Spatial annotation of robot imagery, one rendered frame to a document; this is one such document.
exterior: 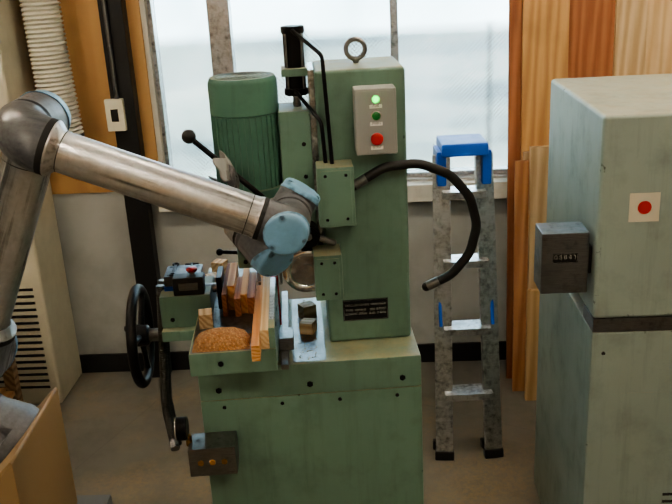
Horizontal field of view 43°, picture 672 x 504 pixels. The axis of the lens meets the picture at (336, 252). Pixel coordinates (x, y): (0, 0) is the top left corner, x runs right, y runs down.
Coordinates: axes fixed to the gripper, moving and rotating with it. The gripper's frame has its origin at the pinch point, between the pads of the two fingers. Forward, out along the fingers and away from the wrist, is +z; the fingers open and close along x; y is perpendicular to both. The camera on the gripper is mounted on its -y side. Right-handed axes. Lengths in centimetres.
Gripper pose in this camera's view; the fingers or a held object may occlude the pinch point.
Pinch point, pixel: (204, 175)
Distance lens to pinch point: 214.6
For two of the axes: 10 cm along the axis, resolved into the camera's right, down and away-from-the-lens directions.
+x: -5.9, 7.7, 2.4
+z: -5.6, -6.0, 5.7
